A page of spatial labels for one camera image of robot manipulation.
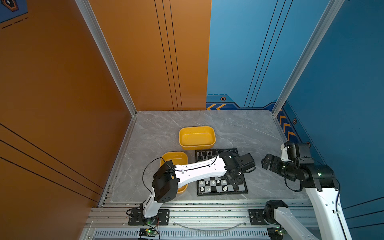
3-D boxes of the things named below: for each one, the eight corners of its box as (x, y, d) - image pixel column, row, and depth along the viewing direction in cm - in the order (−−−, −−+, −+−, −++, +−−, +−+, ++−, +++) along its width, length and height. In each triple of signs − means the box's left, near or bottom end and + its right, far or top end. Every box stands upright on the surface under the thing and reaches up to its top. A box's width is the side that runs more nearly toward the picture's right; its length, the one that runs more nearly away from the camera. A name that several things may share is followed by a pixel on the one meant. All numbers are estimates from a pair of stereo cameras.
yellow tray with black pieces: (178, 151, 100) (177, 146, 95) (180, 131, 111) (179, 126, 106) (215, 151, 100) (216, 146, 95) (213, 131, 111) (214, 126, 106)
